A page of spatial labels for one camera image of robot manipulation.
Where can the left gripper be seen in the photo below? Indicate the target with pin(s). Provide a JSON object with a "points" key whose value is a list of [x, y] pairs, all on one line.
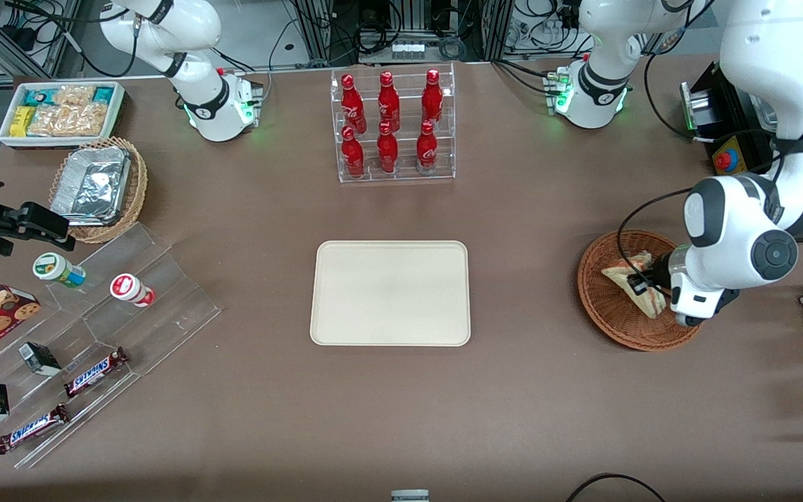
{"points": [[661, 270]]}

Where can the triangle sandwich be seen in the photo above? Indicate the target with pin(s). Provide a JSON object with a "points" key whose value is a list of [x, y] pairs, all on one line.
{"points": [[650, 305]]}

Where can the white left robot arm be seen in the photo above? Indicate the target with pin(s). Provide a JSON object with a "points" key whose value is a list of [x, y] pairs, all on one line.
{"points": [[771, 70]]}

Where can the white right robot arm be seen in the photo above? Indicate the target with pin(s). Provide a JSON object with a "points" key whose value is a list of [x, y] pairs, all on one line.
{"points": [[171, 28]]}

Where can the round brown wicker basket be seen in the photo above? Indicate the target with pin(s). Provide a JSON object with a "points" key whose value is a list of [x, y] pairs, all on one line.
{"points": [[603, 307]]}

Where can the light wicker basket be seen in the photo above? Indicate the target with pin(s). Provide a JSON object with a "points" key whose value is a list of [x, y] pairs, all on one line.
{"points": [[138, 188]]}

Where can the beige rectangular tray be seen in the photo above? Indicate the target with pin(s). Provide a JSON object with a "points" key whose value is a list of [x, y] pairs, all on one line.
{"points": [[387, 293]]}

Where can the green label yogurt cup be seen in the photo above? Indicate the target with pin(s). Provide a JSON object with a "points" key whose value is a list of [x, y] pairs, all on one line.
{"points": [[56, 268]]}

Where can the aluminium foil containers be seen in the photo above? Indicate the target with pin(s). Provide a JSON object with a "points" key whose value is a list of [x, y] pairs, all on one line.
{"points": [[91, 185]]}

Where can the red label yogurt cup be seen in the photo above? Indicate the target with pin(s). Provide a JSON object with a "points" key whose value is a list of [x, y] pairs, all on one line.
{"points": [[129, 288]]}

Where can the white snack bin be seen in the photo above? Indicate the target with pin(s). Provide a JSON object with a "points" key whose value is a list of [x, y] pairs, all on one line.
{"points": [[4, 138]]}

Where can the large clear cracker bag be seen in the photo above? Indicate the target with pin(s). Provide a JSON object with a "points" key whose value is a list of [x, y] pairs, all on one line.
{"points": [[70, 120]]}

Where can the yellow snack packet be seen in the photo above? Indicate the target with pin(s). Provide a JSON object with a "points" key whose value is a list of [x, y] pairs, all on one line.
{"points": [[21, 122]]}

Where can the small black box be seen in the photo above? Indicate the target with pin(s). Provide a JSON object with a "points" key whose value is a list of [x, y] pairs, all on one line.
{"points": [[40, 359]]}

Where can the clear acrylic stepped display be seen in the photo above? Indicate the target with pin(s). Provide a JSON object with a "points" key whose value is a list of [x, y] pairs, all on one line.
{"points": [[164, 307]]}

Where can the teal snack packet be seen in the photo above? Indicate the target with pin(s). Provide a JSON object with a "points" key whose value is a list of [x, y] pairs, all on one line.
{"points": [[39, 96], [104, 94]]}

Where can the small clear cracker bag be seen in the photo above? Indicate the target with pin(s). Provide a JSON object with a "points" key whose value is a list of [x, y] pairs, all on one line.
{"points": [[74, 95]]}

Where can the Snickers bar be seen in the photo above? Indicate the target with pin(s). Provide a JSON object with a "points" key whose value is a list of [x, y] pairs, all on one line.
{"points": [[31, 429], [95, 371]]}

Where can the black machine with yellow panel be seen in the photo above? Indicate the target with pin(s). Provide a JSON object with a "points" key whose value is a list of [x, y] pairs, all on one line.
{"points": [[736, 104]]}

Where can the red cola bottle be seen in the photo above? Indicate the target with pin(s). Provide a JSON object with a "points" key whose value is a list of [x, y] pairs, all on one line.
{"points": [[427, 150], [387, 153], [388, 101], [353, 104], [353, 157], [432, 97]]}

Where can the clear acrylic bottle rack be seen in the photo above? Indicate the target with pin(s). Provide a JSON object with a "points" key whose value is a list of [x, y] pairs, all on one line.
{"points": [[405, 178]]}

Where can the white power strip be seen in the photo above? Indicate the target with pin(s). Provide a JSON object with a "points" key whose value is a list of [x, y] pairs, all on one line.
{"points": [[407, 50]]}

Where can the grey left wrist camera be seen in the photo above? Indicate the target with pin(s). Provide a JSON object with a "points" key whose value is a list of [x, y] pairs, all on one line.
{"points": [[687, 321]]}

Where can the aluminium frame post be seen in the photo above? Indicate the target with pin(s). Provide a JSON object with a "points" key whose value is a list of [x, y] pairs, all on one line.
{"points": [[319, 31], [497, 28]]}

